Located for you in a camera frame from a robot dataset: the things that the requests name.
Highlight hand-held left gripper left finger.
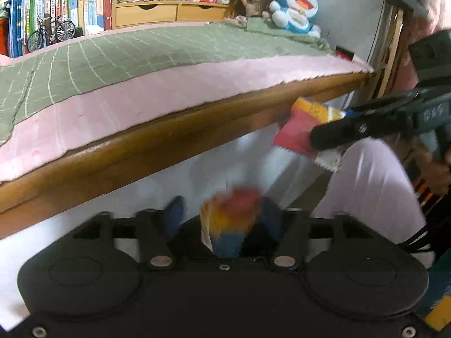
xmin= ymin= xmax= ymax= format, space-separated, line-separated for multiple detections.
xmin=72 ymin=195 xmax=187 ymax=272

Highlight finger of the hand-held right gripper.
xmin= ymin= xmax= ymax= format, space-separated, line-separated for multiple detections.
xmin=347 ymin=90 xmax=421 ymax=116
xmin=310 ymin=107 xmax=414 ymax=151

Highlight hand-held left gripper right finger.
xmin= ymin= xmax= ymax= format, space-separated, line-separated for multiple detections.
xmin=261 ymin=201 xmax=363 ymax=272

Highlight blue yellow snack bag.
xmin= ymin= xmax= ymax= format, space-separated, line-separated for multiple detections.
xmin=200 ymin=186 xmax=263 ymax=258

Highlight red orange snack bag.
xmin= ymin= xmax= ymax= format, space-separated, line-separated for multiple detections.
xmin=274 ymin=97 xmax=348 ymax=173

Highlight white plastic bag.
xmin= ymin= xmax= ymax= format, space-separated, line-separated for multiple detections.
xmin=0 ymin=141 xmax=293 ymax=328

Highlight person's right hand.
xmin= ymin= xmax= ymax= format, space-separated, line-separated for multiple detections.
xmin=416 ymin=144 xmax=451 ymax=195

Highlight wooden easel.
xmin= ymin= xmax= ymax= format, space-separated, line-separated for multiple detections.
xmin=366 ymin=0 xmax=406 ymax=99

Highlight person's pink trouser leg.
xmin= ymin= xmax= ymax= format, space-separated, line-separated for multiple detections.
xmin=312 ymin=137 xmax=435 ymax=270

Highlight small red black item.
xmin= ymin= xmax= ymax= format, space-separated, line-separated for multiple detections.
xmin=335 ymin=45 xmax=355 ymax=61

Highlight wooden table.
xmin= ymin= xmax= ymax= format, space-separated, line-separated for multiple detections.
xmin=0 ymin=70 xmax=374 ymax=235

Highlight person's pink shirt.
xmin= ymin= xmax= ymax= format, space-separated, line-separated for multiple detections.
xmin=398 ymin=0 xmax=451 ymax=88

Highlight pink sheet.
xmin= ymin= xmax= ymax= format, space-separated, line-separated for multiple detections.
xmin=0 ymin=54 xmax=374 ymax=184

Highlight blue cat plush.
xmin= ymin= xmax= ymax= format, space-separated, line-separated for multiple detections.
xmin=269 ymin=0 xmax=321 ymax=37

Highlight green checked blanket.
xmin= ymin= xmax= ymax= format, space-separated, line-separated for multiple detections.
xmin=0 ymin=19 xmax=335 ymax=145

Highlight wooden drawer organizer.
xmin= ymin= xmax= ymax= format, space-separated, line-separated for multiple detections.
xmin=112 ymin=0 xmax=231 ymax=29

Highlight black toy bicycle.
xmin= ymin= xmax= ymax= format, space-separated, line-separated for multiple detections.
xmin=26 ymin=16 xmax=76 ymax=53

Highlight row of tall standing books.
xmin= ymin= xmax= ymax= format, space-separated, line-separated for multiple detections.
xmin=9 ymin=0 xmax=113 ymax=59

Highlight red plastic crate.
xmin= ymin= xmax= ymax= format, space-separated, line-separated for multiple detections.
xmin=0 ymin=17 xmax=11 ymax=57

